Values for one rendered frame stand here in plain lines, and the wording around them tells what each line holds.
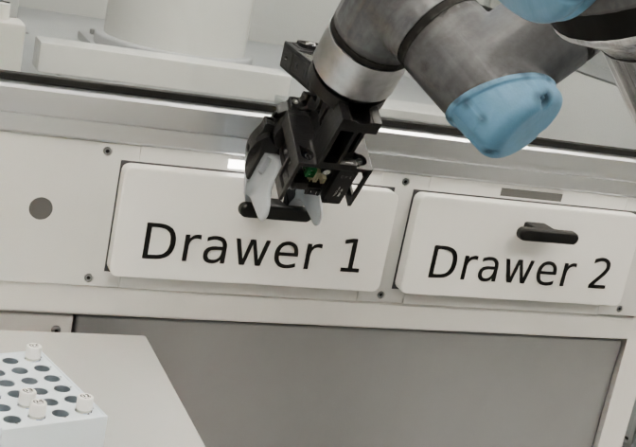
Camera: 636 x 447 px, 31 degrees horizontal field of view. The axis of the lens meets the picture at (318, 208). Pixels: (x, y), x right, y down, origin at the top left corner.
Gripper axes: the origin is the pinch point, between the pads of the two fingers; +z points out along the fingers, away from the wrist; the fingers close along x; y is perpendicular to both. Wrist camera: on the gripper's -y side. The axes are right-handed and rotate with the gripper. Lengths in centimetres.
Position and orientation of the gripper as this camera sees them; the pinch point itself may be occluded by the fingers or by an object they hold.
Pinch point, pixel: (271, 198)
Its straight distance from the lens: 112.2
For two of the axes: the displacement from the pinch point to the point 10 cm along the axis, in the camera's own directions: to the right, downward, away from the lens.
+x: 9.2, 0.8, 3.9
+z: -3.6, 6.0, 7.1
